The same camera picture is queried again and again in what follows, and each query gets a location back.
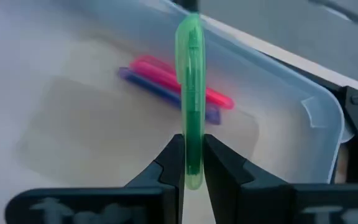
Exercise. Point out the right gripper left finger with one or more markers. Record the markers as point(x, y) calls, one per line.
point(154, 199)

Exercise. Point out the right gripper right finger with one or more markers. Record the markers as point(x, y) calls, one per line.
point(259, 202)

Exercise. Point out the green translucent highlighter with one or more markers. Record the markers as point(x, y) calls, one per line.
point(191, 93)

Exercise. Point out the purple translucent highlighter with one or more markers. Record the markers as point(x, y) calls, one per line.
point(145, 84)

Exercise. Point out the pink translucent highlighter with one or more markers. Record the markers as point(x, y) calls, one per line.
point(154, 72)

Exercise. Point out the clear plastic bin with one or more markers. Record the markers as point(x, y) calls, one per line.
point(275, 140)

